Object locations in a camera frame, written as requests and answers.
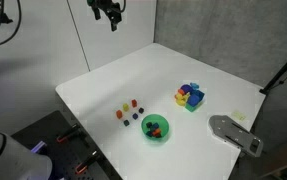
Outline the green and blue toy box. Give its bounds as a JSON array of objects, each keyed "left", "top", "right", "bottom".
[{"left": 184, "top": 89, "right": 206, "bottom": 113}]

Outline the black camera tripod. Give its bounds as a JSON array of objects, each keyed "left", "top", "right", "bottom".
[{"left": 259, "top": 44, "right": 287, "bottom": 96}]

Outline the green plastic bowl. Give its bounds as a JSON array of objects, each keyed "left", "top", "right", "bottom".
[{"left": 140, "top": 113, "right": 170, "bottom": 143}]

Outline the purple toy ball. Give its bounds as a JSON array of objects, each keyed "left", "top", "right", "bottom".
[{"left": 180, "top": 84, "right": 194, "bottom": 95}]

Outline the grey metal mounting plate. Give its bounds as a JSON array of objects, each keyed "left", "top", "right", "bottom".
[{"left": 208, "top": 114, "right": 265, "bottom": 158}]

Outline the pale yellow tape piece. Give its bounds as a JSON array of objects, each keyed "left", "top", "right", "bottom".
[{"left": 231, "top": 110, "right": 247, "bottom": 121}]

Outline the black hanging cable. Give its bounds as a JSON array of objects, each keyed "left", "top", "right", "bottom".
[{"left": 0, "top": 0, "right": 23, "bottom": 49}]

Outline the black perforated base board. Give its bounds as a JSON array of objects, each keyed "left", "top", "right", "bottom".
[{"left": 10, "top": 110, "right": 123, "bottom": 180}]

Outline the large blue toy block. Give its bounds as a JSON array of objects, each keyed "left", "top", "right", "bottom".
[{"left": 187, "top": 93, "right": 201, "bottom": 107}]

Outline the yellow toy piece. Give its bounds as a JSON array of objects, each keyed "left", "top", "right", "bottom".
[{"left": 174, "top": 92, "right": 191, "bottom": 107}]

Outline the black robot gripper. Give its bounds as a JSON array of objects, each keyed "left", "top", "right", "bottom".
[{"left": 86, "top": 0, "right": 127, "bottom": 33}]

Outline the black clamp with orange tips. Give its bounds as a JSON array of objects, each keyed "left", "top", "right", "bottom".
[
  {"left": 56, "top": 123, "right": 81, "bottom": 144},
  {"left": 75, "top": 150, "right": 101, "bottom": 176}
]

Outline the purple glowing light strip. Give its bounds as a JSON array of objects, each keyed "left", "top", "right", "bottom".
[{"left": 30, "top": 140, "right": 47, "bottom": 154}]

